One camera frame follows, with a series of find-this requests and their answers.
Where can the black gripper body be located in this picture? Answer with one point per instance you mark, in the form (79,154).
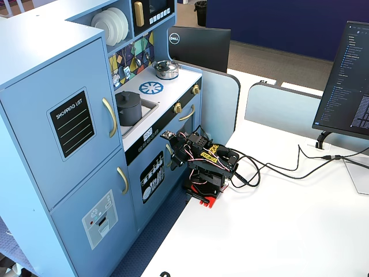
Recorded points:
(176,156)

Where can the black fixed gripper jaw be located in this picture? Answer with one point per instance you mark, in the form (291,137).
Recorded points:
(174,163)

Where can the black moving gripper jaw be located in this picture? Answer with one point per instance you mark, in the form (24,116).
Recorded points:
(182,161)

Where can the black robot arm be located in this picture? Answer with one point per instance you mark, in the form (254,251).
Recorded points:
(219,157)

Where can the blue oven door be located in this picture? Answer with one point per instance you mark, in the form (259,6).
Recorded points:
(186,127)

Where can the gold stove knob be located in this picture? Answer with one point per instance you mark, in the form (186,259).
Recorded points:
(177,108)
(196,89)

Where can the gray toy sink basin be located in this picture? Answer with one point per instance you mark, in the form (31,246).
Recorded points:
(147,111)

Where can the red table clamp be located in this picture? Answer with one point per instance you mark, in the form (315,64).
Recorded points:
(212,202)

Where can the blue dishwasher door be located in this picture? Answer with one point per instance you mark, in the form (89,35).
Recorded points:
(135,202)

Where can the light blue desk divider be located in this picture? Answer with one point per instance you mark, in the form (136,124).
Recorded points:
(219,104)
(276,106)

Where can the dark gray toy pot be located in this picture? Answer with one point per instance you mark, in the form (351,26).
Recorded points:
(129,116)

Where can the silver toy pot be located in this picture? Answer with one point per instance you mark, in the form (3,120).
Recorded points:
(167,75)

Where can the hanging metal spatula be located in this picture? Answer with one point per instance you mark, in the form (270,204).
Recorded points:
(127,71)

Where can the hanging metal strainer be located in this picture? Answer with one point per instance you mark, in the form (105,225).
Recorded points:
(116,78)

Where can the hanging metal ladle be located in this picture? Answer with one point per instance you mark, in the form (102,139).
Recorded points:
(138,62)

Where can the black Dell monitor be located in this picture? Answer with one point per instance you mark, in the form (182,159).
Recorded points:
(201,49)

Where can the blue freezer door with dispenser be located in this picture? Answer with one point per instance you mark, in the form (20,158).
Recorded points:
(75,202)

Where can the small black object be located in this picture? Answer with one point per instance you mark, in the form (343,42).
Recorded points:
(165,274)

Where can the black trash bin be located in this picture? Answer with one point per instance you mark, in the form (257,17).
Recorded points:
(201,14)

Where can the white toy plate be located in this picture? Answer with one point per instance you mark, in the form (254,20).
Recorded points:
(124,22)
(99,26)
(114,29)

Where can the blue fridge door with chalkboard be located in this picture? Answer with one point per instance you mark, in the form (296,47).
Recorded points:
(34,150)

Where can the dark blue partition panel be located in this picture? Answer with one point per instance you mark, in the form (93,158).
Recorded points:
(288,23)

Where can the blue toy kitchen cabinet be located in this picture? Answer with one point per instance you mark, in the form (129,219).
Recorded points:
(43,57)

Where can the monitor with lit screen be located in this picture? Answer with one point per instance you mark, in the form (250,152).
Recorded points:
(346,86)

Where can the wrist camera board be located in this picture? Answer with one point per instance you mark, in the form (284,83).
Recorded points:
(167,134)

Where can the gray monitor base plate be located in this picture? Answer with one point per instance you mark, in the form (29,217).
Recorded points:
(359,176)

